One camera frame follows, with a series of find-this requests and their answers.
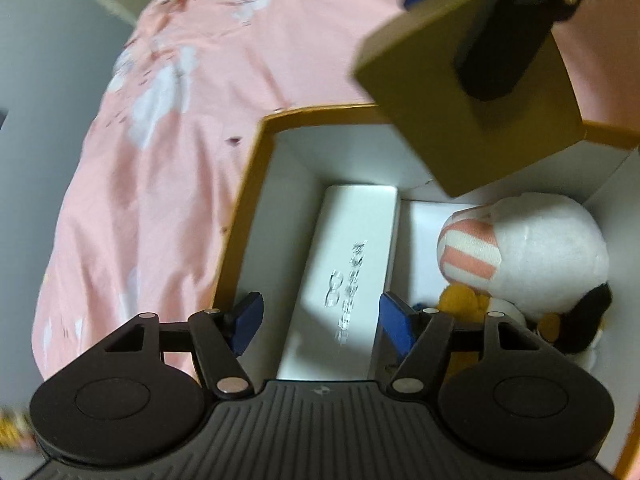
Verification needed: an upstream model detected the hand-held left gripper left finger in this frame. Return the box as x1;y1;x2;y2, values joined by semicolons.
101;291;265;397

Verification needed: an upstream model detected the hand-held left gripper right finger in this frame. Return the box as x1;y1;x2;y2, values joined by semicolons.
378;292;544;397

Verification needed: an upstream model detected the brown cardboard box lid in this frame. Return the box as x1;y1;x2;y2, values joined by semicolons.
353;0;585;199

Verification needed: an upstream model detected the long white box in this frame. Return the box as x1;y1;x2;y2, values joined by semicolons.
276;184;401;382

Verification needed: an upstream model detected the brown-edged white cardboard box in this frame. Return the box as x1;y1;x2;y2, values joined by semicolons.
215;102;640;480

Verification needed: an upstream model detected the white plush dog toy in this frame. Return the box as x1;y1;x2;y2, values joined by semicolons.
410;191;614;378

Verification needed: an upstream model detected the pink printed blanket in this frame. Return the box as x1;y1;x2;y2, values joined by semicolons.
32;0;640;386

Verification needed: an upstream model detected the yellow patterned item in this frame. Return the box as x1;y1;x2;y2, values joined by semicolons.
0;404;37;454

